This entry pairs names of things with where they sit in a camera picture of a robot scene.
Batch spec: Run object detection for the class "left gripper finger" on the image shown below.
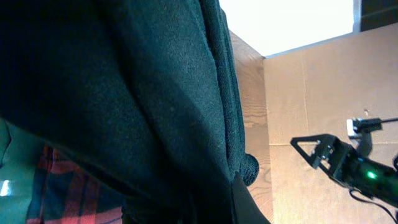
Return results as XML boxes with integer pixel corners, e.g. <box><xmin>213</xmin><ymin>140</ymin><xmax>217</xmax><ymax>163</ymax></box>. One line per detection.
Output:
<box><xmin>231</xmin><ymin>172</ymin><xmax>271</xmax><ymax>224</ymax></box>

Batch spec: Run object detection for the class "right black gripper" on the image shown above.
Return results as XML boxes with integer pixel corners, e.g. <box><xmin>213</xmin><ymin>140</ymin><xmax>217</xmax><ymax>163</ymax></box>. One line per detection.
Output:
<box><xmin>290</xmin><ymin>118</ymin><xmax>382</xmax><ymax>187</ymax></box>

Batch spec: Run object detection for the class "red navy plaid shirt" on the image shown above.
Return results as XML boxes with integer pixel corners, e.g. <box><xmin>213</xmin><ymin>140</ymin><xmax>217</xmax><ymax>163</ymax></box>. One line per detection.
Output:
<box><xmin>25</xmin><ymin>146</ymin><xmax>123</xmax><ymax>224</ymax></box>

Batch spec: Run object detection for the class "large black garment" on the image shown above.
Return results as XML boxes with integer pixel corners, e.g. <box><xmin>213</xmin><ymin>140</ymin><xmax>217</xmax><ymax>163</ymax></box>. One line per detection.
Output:
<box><xmin>1</xmin><ymin>0</ymin><xmax>258</xmax><ymax>223</ymax></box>

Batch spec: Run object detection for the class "clear plastic storage bin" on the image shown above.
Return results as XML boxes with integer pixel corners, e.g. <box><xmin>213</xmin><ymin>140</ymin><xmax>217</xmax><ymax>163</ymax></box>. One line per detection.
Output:
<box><xmin>1</xmin><ymin>119</ymin><xmax>44</xmax><ymax>223</ymax></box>

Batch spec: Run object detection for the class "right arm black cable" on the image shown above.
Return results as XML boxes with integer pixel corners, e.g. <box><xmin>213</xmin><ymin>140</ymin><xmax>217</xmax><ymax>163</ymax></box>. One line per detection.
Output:
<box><xmin>348</xmin><ymin>189</ymin><xmax>398</xmax><ymax>224</ymax></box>

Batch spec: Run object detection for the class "brown cardboard box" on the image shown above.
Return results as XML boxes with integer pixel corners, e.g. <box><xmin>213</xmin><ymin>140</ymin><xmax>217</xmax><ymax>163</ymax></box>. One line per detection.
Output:
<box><xmin>264</xmin><ymin>24</ymin><xmax>397</xmax><ymax>223</ymax></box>

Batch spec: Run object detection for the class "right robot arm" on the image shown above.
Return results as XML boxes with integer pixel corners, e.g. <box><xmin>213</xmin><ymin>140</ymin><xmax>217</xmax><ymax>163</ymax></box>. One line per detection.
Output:
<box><xmin>290</xmin><ymin>118</ymin><xmax>397</xmax><ymax>207</ymax></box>

